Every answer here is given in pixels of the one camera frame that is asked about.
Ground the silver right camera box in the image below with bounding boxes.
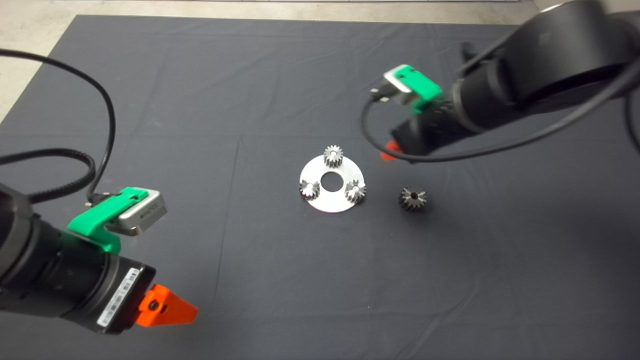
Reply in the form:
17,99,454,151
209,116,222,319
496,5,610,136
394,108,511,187
382,70,416,106

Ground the green right camera mount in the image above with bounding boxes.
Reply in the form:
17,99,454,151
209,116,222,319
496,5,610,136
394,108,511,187
392,65,444,116

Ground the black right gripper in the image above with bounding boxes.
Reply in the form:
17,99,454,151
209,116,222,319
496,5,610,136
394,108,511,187
380,100,468,163

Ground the small steel gear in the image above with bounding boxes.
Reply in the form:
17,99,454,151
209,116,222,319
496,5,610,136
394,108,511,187
345,180,367,204
299,180,321,201
323,145,344,168

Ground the thin black left camera cable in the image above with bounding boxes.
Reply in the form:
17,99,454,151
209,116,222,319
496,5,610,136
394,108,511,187
0,48,117,201

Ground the silver left camera box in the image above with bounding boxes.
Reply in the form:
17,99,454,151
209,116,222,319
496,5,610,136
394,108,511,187
112,189,168,237

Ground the dark grey table cloth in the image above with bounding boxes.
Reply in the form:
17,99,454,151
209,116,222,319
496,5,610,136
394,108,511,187
0,14,640,360

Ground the green left camera mount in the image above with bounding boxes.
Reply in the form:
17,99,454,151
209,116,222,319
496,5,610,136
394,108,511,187
67,187,148,253

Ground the black corrugated cable conduit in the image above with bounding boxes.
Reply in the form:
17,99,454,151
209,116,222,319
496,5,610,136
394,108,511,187
0,148,97,203

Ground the large steel gear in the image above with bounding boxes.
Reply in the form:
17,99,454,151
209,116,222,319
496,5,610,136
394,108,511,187
398,186,428,211

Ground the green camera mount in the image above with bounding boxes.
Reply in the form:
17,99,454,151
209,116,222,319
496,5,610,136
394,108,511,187
67,187,148,253
392,65,444,116

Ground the round metal plate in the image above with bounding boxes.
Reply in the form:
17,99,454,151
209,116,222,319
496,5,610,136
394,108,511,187
299,154,365,214

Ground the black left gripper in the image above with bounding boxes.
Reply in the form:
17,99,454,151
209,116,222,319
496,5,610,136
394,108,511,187
62,250,199,335

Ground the silver camera box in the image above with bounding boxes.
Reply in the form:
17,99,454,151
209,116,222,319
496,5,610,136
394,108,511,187
382,70,416,106
112,189,168,237

